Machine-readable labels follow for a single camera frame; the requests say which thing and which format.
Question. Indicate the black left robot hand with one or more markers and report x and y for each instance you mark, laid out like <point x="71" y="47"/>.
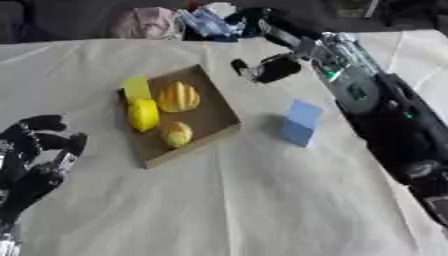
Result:
<point x="29" y="180"/>

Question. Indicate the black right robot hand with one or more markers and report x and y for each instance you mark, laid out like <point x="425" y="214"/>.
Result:
<point x="279" y="68"/>

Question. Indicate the silver and black right robot arm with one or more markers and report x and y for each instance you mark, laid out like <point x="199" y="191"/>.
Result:
<point x="379" y="113"/>

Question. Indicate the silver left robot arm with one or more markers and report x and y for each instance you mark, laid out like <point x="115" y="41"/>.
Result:
<point x="8" y="243"/>

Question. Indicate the tan cardboard box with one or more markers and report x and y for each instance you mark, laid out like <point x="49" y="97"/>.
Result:
<point x="204" y="116"/>

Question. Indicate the blue rectangular block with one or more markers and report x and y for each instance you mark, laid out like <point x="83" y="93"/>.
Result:
<point x="302" y="123"/>

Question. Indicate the blue and white bag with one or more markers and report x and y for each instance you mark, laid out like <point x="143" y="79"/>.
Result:
<point x="210" y="25"/>

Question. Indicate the yellow ribbed toy pumpkin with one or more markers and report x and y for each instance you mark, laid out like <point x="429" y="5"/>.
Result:
<point x="178" y="96"/>

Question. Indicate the yellow orange toy fruit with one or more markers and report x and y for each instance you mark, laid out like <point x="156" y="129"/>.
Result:
<point x="177" y="134"/>

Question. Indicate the yellow toy lemon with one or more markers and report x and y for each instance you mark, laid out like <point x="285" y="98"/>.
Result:
<point x="143" y="115"/>

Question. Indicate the pink bag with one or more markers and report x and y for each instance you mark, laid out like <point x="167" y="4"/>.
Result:
<point x="146" y="23"/>

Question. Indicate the yellow rectangular block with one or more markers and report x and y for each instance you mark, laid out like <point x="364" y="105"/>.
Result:
<point x="137" y="87"/>

